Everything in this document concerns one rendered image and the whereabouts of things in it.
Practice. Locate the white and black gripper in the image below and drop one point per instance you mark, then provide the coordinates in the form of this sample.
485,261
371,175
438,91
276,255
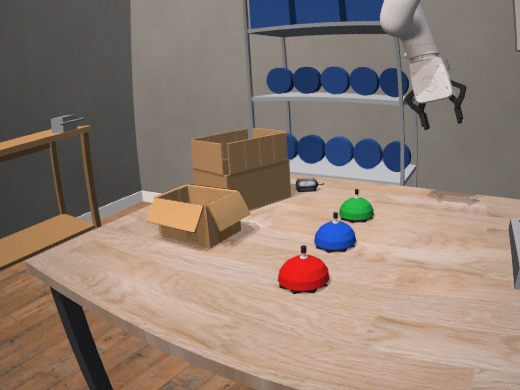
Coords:
431,82

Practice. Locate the blue bell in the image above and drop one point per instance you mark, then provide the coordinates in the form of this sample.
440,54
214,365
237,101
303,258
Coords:
335,235

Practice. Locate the green dome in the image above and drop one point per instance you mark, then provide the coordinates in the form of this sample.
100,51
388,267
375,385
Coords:
356,209

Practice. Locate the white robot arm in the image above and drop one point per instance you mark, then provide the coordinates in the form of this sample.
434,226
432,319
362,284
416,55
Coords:
404,20

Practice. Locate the red dome bell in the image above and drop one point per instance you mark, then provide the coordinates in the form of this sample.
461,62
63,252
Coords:
303,273

